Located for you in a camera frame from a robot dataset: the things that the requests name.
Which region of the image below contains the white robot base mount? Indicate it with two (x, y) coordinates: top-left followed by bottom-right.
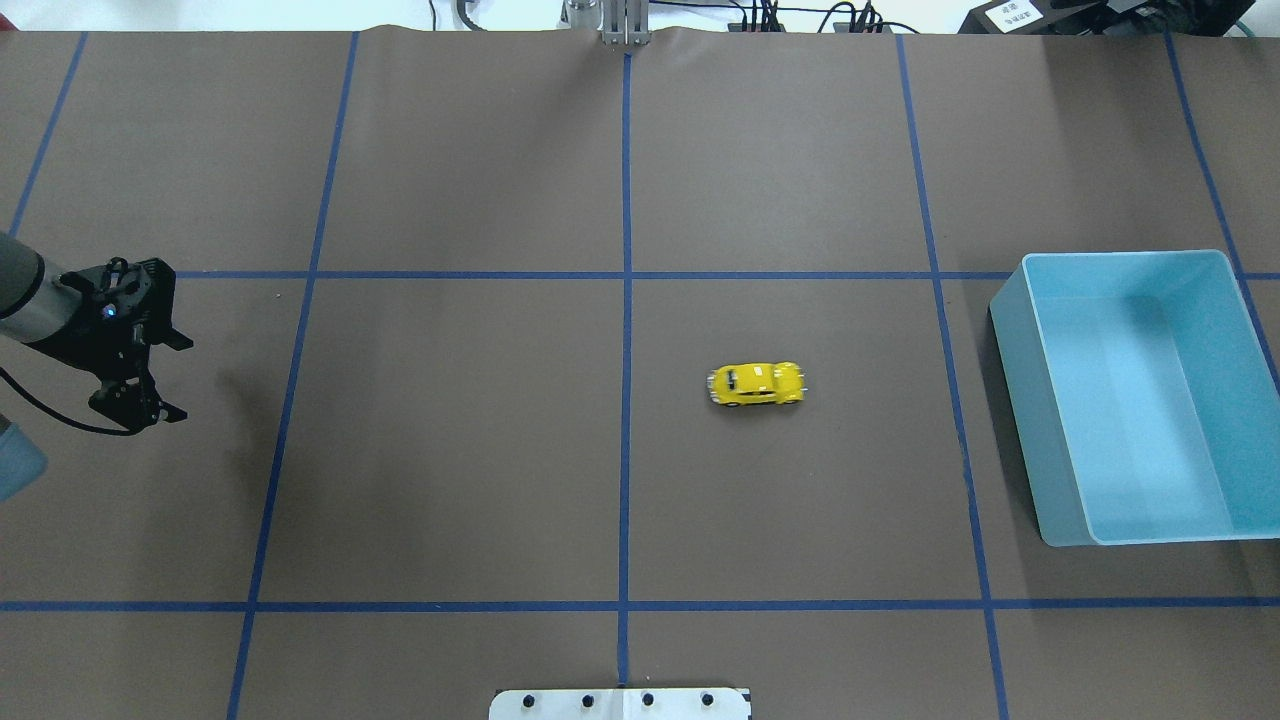
(488, 687), (753, 719)

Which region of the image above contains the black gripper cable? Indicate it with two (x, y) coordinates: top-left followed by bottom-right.
(0, 365), (146, 437)

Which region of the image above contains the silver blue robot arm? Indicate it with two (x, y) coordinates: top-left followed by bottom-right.
(1, 234), (195, 437)

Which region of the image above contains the light blue plastic bin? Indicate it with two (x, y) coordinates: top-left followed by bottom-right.
(989, 250), (1279, 547)

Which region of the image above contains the yellow beetle toy car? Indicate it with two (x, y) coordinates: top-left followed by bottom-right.
(707, 361), (808, 407)

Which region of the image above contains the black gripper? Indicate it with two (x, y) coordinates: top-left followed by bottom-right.
(45, 258), (195, 429)

